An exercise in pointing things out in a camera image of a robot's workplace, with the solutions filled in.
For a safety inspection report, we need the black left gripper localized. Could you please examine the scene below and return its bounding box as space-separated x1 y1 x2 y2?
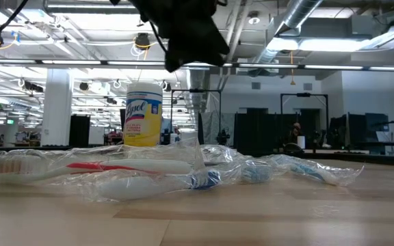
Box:
128 0 231 74

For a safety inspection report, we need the red white bagged toothbrush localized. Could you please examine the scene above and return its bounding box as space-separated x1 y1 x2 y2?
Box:
0 146 207 189

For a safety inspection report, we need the yellow white wipes canister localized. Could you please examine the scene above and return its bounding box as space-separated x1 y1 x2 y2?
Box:
123 81 164 148

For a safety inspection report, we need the overhead bar with light strips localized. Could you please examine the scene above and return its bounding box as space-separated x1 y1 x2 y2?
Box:
0 57 394 72

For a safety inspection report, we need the clear bagged vanity pack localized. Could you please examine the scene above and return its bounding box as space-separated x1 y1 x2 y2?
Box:
196 142 249 165

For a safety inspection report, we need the seated person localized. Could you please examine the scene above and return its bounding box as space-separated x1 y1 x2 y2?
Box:
285 122 307 153

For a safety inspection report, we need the light blue bagged toothbrush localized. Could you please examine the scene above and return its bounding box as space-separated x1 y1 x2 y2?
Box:
272 153 365 188
213 157 276 185

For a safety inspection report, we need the black partition panel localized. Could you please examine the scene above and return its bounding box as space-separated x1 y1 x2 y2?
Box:
69 114 91 148

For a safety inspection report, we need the dark blue bagged toothbrush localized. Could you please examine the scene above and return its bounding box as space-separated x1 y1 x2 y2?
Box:
80 169 225 202

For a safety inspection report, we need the white pillar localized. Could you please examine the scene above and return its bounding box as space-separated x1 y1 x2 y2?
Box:
41 68 73 147

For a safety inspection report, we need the dark background monitor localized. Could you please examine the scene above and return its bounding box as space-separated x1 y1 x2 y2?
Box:
364 112 390 144

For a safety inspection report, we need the black frame stand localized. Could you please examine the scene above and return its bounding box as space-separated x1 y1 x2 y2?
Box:
280 92 330 144
170 88 222 146

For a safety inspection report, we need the black partition wall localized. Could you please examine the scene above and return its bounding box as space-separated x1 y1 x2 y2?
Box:
234 108 328 154

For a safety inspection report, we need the silver ventilation duct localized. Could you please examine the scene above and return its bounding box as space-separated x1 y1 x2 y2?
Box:
251 0 323 64

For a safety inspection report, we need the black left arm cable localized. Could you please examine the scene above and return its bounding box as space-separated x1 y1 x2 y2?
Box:
0 0 30 52

